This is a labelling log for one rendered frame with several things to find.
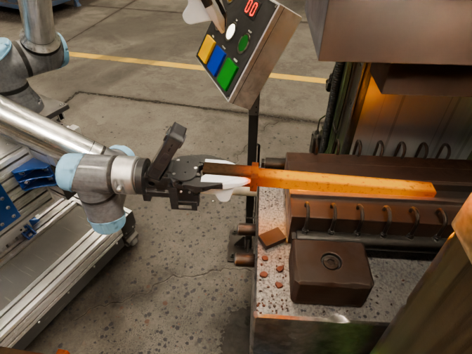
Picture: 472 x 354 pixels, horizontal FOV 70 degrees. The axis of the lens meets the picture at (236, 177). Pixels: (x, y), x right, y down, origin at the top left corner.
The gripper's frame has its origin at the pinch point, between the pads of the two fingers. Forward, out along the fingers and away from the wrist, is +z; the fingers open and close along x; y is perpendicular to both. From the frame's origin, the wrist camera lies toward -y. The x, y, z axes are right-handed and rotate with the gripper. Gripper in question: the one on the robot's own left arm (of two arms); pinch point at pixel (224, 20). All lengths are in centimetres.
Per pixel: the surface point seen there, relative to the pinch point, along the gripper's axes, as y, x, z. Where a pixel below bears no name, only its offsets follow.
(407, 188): -19.8, 15.2, 36.7
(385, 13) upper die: -21.1, 21.8, 2.0
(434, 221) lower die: -22, 21, 40
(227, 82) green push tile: 13.3, -26.6, 21.1
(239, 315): 54, -7, 112
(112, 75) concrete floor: 175, -234, 51
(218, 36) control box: 15, -46, 14
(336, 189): -8.3, 15.6, 31.5
